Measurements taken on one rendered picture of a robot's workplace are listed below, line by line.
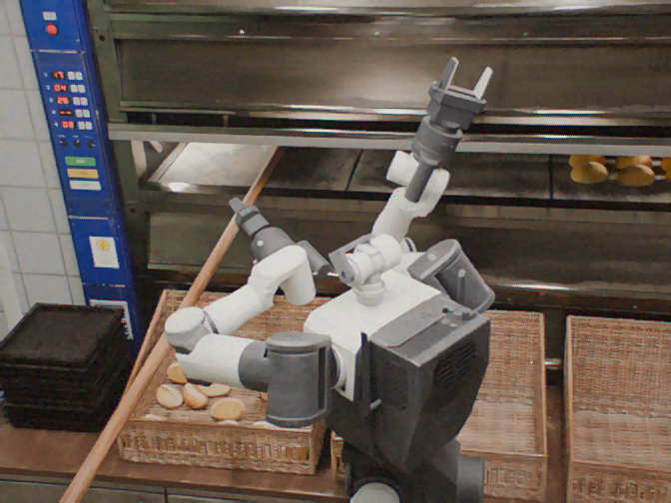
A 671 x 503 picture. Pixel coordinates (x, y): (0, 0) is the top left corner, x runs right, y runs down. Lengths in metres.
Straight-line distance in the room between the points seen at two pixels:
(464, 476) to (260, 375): 0.52
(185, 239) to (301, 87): 0.63
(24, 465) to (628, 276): 1.75
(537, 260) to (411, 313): 1.02
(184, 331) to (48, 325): 1.17
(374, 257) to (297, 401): 0.30
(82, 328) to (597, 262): 1.50
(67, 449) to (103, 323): 0.37
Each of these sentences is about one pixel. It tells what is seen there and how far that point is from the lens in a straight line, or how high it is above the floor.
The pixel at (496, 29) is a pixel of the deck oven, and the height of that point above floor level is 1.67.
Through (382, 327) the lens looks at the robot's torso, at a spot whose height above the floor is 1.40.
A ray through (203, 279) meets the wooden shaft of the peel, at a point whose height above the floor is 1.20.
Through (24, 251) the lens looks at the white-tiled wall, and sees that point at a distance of 3.09.
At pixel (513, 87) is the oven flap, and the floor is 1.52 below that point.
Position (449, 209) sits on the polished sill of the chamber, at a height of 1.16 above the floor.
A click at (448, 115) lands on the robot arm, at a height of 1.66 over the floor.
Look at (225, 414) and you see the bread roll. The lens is 2.75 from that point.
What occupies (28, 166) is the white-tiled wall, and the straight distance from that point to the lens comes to 2.93.
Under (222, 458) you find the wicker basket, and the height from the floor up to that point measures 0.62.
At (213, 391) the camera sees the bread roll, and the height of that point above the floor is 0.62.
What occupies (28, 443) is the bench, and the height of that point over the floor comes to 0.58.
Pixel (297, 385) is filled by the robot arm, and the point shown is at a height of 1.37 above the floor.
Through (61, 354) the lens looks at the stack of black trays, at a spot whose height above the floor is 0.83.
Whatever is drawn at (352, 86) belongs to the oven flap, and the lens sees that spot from 2.50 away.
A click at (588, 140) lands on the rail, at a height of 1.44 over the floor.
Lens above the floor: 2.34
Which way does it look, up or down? 29 degrees down
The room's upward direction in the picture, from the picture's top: 3 degrees counter-clockwise
